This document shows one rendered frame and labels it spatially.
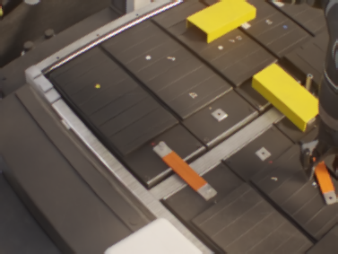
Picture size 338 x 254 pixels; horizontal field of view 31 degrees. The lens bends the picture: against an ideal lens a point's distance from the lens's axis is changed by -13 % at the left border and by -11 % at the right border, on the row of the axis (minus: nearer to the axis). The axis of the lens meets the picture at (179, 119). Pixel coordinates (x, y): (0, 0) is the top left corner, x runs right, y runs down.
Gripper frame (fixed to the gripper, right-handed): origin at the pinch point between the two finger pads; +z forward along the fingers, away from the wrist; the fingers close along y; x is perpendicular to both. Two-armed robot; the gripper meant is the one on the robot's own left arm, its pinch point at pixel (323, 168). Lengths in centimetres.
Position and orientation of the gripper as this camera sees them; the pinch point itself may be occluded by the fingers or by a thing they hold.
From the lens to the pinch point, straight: 123.4
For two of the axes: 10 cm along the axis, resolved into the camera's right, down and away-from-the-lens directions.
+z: -0.4, 6.6, 7.5
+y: -9.7, 1.6, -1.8
